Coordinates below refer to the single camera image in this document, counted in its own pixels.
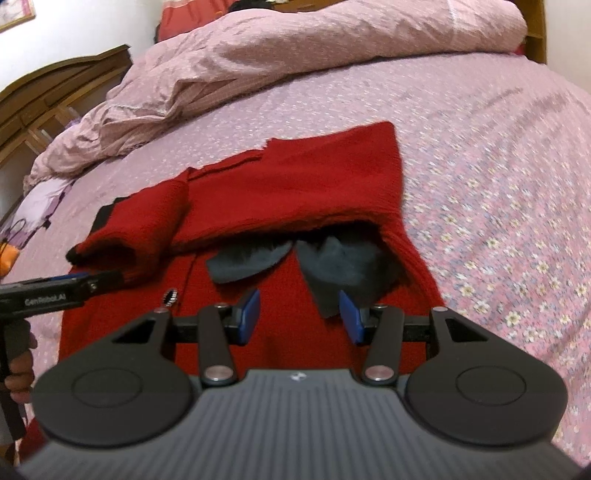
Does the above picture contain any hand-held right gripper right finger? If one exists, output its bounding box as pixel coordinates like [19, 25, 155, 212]
[338, 290, 490, 387]

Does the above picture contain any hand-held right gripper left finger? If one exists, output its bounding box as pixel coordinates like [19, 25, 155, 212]
[110, 288, 262, 387]

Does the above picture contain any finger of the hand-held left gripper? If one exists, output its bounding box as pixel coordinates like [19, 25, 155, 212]
[86, 270, 126, 297]

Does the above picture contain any red knit cardigan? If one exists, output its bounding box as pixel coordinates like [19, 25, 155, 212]
[18, 121, 448, 462]

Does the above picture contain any person's left hand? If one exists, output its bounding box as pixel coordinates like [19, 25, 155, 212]
[4, 319, 38, 404]

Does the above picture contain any orange toy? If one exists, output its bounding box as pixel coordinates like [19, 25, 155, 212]
[0, 240, 22, 278]

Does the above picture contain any white and purple pillow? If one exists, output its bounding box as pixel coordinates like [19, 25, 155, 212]
[0, 176, 77, 278]

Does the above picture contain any wooden wardrobe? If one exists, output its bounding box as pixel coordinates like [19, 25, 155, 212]
[0, 44, 136, 169]

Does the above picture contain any purple floral bed sheet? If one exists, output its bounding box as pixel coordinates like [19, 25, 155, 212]
[0, 48, 591, 464]

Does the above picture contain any pink floral duvet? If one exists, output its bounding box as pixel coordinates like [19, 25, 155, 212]
[22, 0, 530, 195]

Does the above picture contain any red pillow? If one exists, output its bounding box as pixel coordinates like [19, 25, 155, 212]
[154, 0, 234, 43]

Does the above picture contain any wooden headboard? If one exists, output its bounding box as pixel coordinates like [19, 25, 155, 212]
[515, 0, 549, 65]

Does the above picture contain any wall poster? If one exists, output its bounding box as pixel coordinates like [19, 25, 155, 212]
[0, 0, 37, 33]

